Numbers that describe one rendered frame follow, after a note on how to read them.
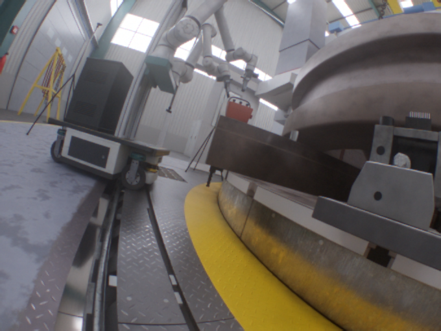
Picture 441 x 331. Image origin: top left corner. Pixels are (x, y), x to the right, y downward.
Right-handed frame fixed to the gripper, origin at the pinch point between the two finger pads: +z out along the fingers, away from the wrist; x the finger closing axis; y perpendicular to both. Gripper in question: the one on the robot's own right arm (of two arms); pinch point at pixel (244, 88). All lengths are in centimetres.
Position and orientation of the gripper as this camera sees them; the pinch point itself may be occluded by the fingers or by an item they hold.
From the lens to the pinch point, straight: 166.3
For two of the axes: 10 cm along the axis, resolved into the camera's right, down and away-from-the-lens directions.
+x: 1.2, 0.7, -9.9
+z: -2.9, 9.6, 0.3
